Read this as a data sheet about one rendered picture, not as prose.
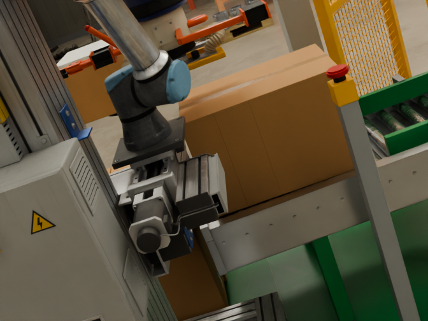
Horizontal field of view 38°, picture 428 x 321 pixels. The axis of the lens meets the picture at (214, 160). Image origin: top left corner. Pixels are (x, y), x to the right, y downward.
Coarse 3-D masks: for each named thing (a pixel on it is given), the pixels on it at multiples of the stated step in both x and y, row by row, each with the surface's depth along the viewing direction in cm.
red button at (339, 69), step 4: (340, 64) 190; (344, 64) 189; (332, 68) 189; (336, 68) 188; (340, 68) 187; (344, 68) 186; (348, 68) 187; (328, 72) 188; (332, 72) 186; (336, 72) 186; (340, 72) 185; (344, 72) 186; (328, 76) 188; (332, 76) 186; (336, 76) 186; (340, 76) 186; (344, 76) 188; (336, 80) 188; (340, 80) 188
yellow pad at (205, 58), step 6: (216, 48) 227; (222, 48) 224; (192, 54) 221; (198, 54) 222; (204, 54) 223; (210, 54) 220; (216, 54) 219; (222, 54) 218; (186, 60) 225; (192, 60) 221; (198, 60) 220; (204, 60) 219; (210, 60) 219; (216, 60) 219; (192, 66) 219; (198, 66) 219
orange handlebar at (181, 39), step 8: (200, 16) 228; (240, 16) 202; (192, 24) 225; (216, 24) 203; (224, 24) 202; (232, 24) 202; (176, 32) 214; (200, 32) 202; (208, 32) 203; (184, 40) 203; (192, 40) 203; (72, 64) 229; (80, 64) 227; (88, 64) 227; (72, 72) 227
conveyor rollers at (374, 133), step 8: (424, 96) 270; (400, 104) 271; (424, 104) 265; (376, 112) 274; (384, 112) 269; (400, 112) 269; (408, 112) 262; (416, 112) 259; (368, 120) 268; (384, 120) 265; (392, 120) 259; (416, 120) 253; (424, 120) 249; (368, 128) 262; (376, 128) 259; (392, 128) 256; (400, 128) 250; (376, 136) 252; (376, 144) 252; (384, 144) 244; (376, 160) 233; (312, 184) 237; (224, 216) 242
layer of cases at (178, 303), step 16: (192, 256) 242; (208, 256) 258; (176, 272) 244; (192, 272) 245; (208, 272) 245; (176, 288) 247; (192, 288) 247; (208, 288) 248; (176, 304) 250; (192, 304) 250; (208, 304) 251; (224, 304) 252
